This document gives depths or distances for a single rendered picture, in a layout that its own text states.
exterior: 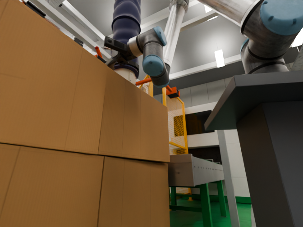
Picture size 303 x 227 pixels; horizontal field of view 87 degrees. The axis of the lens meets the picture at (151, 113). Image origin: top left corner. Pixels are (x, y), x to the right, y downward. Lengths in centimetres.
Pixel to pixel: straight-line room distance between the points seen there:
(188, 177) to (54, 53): 101
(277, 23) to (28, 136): 82
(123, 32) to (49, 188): 108
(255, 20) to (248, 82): 31
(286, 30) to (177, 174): 96
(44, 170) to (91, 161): 16
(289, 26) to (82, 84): 73
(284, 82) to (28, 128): 70
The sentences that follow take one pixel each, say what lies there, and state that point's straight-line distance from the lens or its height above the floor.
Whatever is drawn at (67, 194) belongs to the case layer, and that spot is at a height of 42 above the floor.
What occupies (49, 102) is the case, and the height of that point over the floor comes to 68.
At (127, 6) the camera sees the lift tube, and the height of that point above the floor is 170.
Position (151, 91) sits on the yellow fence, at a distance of 250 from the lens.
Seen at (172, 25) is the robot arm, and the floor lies 125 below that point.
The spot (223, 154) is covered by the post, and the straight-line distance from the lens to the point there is 171.
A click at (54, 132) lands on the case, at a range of 56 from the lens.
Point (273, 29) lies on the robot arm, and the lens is 75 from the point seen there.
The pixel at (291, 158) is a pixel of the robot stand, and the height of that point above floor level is 52.
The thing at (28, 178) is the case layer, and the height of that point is 47.
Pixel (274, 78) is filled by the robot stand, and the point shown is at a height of 73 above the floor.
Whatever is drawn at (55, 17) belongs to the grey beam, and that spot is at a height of 310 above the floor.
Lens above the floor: 48
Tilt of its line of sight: 21 degrees up
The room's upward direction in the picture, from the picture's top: straight up
